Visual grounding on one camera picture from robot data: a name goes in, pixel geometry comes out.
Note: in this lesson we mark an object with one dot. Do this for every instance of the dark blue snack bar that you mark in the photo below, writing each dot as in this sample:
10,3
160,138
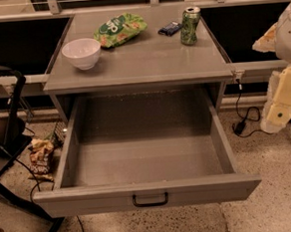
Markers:
170,29

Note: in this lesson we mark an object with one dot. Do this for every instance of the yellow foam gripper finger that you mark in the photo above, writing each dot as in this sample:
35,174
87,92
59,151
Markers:
277,109
266,43

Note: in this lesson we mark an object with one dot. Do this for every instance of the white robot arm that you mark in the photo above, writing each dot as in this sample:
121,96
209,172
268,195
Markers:
277,39

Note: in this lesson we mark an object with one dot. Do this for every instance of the white ceramic bowl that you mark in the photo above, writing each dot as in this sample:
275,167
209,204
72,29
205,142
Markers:
82,53

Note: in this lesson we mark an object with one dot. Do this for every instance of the open grey top drawer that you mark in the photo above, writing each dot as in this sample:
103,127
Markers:
144,144

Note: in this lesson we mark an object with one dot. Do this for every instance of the grey metal drawer cabinet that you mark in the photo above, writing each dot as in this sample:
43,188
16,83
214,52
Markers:
147,60

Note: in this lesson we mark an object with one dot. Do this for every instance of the green rice chip bag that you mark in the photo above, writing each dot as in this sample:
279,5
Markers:
119,30

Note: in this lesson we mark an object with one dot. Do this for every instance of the green soda can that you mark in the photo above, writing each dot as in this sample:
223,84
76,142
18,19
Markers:
190,20

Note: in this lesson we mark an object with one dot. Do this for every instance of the black drawer handle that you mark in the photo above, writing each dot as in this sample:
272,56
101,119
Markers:
150,201

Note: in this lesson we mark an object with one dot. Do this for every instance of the crumpled brown chip bag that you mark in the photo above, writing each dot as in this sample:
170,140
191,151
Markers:
41,156

